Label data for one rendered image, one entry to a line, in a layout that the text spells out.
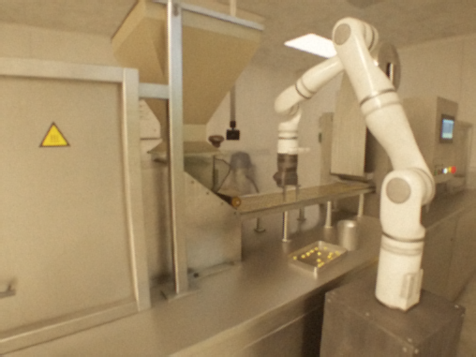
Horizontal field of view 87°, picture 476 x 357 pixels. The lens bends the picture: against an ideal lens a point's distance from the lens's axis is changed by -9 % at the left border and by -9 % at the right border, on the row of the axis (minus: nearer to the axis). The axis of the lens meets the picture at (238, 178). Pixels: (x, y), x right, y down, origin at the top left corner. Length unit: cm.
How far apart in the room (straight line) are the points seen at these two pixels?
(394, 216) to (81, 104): 71
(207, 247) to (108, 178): 37
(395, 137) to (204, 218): 54
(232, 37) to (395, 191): 56
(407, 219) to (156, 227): 60
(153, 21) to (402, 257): 78
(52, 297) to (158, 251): 26
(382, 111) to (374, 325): 48
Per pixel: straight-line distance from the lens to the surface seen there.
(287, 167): 98
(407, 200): 68
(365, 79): 75
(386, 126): 72
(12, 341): 71
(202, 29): 77
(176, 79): 67
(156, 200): 74
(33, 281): 68
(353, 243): 107
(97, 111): 63
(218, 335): 64
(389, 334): 70
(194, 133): 83
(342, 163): 152
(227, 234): 87
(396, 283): 74
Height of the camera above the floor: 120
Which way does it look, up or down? 8 degrees down
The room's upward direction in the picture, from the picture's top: straight up
